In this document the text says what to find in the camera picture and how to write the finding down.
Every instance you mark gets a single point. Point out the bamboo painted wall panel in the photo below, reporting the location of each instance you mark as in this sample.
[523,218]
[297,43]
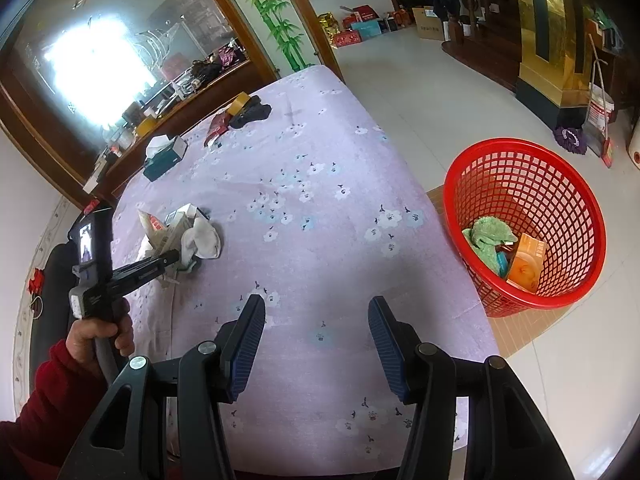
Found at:
[270,15]

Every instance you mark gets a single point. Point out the yellow brown tape roll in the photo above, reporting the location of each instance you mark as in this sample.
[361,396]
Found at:
[235,102]

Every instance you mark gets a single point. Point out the broom with dustpan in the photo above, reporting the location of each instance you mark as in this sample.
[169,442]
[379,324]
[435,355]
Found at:
[606,150]

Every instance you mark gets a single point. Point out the green towel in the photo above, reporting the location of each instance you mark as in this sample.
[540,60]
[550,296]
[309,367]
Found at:
[487,240]

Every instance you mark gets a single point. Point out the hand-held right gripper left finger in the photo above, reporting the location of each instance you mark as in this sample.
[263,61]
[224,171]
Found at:
[245,355]

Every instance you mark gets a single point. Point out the teal tissue box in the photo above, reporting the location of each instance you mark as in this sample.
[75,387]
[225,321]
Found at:
[167,160]

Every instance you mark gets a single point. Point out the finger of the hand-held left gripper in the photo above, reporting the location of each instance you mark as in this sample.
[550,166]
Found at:
[150,265]

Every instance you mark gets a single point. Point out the wooden stool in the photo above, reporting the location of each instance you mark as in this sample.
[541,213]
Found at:
[510,330]

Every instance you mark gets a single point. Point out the wooden staircase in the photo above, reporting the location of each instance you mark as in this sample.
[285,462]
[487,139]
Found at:
[485,45]

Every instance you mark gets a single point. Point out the large wall mirror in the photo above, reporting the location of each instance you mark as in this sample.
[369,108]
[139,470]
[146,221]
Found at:
[100,35]

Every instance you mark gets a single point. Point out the row of gift boxes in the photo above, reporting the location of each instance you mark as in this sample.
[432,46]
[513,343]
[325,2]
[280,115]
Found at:
[360,27]

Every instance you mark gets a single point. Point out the orange box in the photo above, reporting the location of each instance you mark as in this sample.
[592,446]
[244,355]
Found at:
[527,265]

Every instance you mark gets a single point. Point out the yellow round tin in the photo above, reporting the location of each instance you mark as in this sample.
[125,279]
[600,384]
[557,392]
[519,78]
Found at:
[147,126]

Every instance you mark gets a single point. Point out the black gloves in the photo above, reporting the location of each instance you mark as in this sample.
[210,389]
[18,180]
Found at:
[250,114]

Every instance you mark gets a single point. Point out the wooden sideboard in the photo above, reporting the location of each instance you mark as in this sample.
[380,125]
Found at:
[200,105]

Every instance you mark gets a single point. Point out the clear plastic bag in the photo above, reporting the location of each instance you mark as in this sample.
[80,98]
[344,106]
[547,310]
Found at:
[172,276]

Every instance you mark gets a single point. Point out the person's left forearm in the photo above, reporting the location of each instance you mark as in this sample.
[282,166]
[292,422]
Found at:
[50,410]

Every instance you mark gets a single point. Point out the person's left hand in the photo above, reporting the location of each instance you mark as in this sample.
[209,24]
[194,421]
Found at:
[80,340]

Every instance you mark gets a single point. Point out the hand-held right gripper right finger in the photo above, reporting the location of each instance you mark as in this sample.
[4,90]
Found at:
[390,355]

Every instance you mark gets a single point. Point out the white blue medicine box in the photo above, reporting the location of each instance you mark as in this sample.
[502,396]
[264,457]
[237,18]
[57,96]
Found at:
[182,215]

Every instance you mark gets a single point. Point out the white bucket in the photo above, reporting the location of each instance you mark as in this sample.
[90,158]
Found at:
[597,112]

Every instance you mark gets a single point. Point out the teal white barcode wrapper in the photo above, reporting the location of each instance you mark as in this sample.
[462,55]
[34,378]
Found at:
[501,264]

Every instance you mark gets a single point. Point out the golden pillar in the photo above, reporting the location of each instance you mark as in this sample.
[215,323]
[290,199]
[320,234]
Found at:
[555,35]

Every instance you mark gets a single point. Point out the pile of white trash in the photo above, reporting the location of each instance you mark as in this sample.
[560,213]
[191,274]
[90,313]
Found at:
[200,242]

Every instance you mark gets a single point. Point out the cardboard box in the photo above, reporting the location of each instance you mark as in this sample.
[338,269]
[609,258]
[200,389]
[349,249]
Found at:
[429,24]

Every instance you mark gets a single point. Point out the dark red packet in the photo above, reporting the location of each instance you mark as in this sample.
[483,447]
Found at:
[218,125]

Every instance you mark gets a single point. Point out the red white wet wipes packet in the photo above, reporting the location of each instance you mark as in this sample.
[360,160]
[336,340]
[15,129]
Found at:
[157,232]

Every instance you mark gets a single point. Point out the red plastic basket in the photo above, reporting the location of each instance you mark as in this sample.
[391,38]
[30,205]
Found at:
[580,260]

